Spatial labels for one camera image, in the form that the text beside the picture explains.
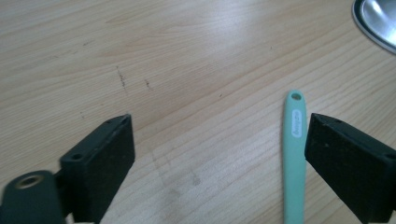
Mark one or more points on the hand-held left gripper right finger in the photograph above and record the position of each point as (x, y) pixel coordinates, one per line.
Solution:
(345, 161)

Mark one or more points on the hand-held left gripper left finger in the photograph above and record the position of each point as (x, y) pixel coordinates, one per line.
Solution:
(99, 161)

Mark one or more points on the stainless steel bowl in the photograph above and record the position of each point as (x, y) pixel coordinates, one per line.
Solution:
(376, 21)

